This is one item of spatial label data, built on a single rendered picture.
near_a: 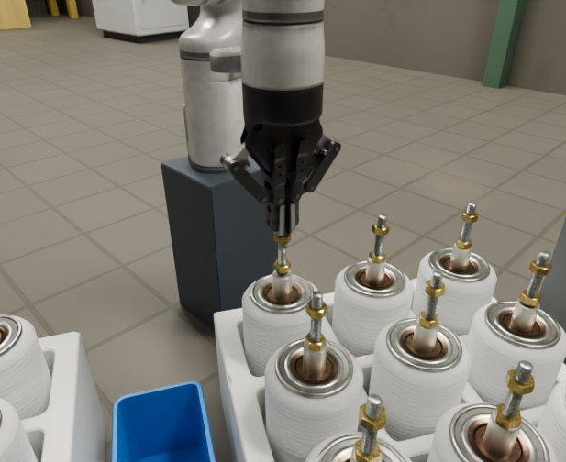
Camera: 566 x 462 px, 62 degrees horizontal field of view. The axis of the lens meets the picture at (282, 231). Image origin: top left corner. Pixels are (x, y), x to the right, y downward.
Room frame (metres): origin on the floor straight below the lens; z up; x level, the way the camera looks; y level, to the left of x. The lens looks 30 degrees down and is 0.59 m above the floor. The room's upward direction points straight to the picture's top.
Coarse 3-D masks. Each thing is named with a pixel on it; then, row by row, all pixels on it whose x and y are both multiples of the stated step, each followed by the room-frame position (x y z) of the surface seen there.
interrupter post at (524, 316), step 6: (516, 306) 0.39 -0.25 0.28; (522, 306) 0.38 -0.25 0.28; (528, 306) 0.38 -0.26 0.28; (534, 306) 0.38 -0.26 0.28; (516, 312) 0.39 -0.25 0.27; (522, 312) 0.38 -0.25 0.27; (528, 312) 0.38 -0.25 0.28; (534, 312) 0.38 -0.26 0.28; (516, 318) 0.38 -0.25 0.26; (522, 318) 0.38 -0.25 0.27; (528, 318) 0.38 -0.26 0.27; (534, 318) 0.38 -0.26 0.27; (516, 324) 0.38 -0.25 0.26; (522, 324) 0.38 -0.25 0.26; (528, 324) 0.38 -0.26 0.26; (522, 330) 0.38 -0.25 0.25; (528, 330) 0.38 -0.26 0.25
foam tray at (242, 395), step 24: (240, 312) 0.49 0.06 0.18; (216, 336) 0.47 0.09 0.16; (240, 336) 0.48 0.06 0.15; (336, 336) 0.45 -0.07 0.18; (240, 360) 0.41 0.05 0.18; (360, 360) 0.41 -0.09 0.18; (240, 384) 0.37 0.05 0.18; (264, 384) 0.37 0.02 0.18; (240, 408) 0.34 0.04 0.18; (264, 408) 0.37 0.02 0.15; (240, 432) 0.31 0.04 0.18; (264, 432) 0.31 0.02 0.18; (384, 432) 0.31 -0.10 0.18; (240, 456) 0.31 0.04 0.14; (264, 456) 0.28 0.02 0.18; (408, 456) 0.28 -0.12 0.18
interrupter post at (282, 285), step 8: (272, 272) 0.44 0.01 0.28; (288, 272) 0.44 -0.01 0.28; (272, 280) 0.44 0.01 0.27; (280, 280) 0.43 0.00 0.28; (288, 280) 0.43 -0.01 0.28; (272, 288) 0.44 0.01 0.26; (280, 288) 0.43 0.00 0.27; (288, 288) 0.43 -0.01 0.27; (280, 296) 0.43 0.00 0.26; (288, 296) 0.43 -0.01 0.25
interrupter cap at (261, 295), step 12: (264, 276) 0.47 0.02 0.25; (252, 288) 0.45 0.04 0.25; (264, 288) 0.45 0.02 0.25; (300, 288) 0.45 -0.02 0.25; (312, 288) 0.45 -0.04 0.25; (252, 300) 0.43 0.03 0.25; (264, 300) 0.43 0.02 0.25; (276, 300) 0.43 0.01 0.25; (288, 300) 0.43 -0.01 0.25; (300, 300) 0.43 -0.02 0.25; (276, 312) 0.41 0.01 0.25; (288, 312) 0.41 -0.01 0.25
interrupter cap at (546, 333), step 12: (492, 312) 0.41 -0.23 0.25; (504, 312) 0.41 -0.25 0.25; (540, 312) 0.41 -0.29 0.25; (492, 324) 0.38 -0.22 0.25; (504, 324) 0.39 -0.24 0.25; (540, 324) 0.39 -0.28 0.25; (552, 324) 0.38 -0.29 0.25; (504, 336) 0.37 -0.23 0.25; (516, 336) 0.37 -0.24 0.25; (528, 336) 0.37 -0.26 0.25; (540, 336) 0.37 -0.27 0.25; (552, 336) 0.37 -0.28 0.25; (528, 348) 0.35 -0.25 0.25; (540, 348) 0.35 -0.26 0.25
